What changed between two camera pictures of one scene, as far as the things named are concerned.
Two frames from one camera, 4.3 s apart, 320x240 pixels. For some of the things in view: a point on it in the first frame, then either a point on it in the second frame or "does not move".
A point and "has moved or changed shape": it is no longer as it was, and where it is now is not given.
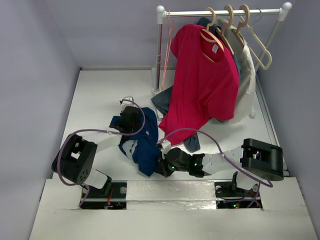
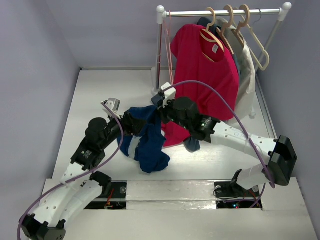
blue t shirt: (143, 147) has moved or changed shape
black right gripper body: (162, 167) to (163, 109)
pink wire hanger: (171, 24) has moved or changed shape
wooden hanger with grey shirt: (221, 33) does not move
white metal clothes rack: (161, 13) does not move
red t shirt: (204, 83) does not move
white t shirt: (247, 79) does not move
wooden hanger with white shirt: (243, 7) does not move
